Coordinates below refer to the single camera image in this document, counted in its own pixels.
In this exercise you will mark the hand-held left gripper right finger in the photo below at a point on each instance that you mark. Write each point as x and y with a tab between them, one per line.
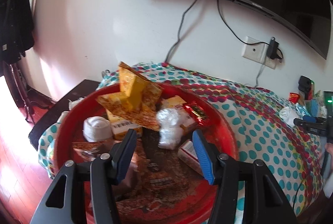
203	159

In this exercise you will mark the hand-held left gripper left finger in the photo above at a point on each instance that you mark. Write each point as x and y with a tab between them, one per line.
124	159

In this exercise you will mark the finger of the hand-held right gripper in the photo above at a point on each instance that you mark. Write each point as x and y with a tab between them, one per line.
309	126
312	118

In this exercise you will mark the white red box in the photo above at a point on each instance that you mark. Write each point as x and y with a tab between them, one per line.
187	153

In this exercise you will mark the narrow yellow box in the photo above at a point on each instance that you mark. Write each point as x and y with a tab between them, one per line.
122	126

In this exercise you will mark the red plastic basin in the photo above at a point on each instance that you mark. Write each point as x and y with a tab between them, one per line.
221	130

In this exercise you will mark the shiny red wrapper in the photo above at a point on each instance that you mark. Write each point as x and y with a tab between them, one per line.
196	112

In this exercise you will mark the clear plastic bundle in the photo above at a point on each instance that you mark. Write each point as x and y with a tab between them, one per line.
169	117

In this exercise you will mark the small brown yellow box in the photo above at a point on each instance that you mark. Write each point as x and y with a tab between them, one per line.
177	103

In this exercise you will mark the white cloth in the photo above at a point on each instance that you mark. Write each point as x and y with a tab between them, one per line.
288	113

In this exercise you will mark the polka dot blanket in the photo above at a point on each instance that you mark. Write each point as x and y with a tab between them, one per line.
260	135

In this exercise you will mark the white crumpled paper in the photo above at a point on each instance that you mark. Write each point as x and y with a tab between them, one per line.
75	103

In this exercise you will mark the black power adapter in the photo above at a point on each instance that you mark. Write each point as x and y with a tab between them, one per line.
273	47

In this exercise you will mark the black side table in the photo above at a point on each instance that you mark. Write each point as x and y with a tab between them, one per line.
65	94

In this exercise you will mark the dark hanging clothes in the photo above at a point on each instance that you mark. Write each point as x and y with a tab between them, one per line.
15	18

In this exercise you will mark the white wall socket plate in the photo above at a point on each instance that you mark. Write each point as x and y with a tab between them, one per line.
252	49

